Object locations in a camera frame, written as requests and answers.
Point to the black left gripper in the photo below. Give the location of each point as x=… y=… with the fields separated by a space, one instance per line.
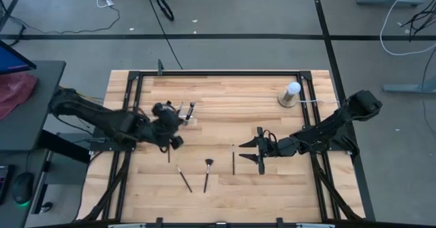
x=163 y=129

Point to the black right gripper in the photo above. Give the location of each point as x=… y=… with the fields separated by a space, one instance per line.
x=270 y=148

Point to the black fan makeup brush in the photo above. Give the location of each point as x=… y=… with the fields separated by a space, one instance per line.
x=206 y=173

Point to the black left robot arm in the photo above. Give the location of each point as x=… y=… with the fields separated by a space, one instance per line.
x=102 y=117

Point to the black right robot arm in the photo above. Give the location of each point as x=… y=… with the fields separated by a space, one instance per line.
x=327 y=127

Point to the thin black makeup brush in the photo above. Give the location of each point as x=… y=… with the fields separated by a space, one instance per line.
x=184 y=179

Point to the clear acrylic brush holder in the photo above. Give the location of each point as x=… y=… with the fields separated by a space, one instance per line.
x=192 y=120

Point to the white globe lamp brass base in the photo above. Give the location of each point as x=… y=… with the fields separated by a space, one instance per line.
x=289 y=95

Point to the black desk leg with caster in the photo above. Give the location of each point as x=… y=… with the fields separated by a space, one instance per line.
x=42 y=180

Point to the dark grey desk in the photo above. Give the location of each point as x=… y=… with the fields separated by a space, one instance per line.
x=27 y=136

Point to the pink cloth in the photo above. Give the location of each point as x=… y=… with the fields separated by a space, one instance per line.
x=15 y=92

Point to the grey table leg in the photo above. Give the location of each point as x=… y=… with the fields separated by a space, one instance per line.
x=405 y=88

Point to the black computer mouse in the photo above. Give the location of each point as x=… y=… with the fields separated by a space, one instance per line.
x=23 y=187

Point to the blue screen monitor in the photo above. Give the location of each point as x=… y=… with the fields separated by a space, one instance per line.
x=10 y=59

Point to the black keyboard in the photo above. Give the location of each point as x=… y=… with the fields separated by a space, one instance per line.
x=3 y=183

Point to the black rig frame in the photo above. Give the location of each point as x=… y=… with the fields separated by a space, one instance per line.
x=221 y=73

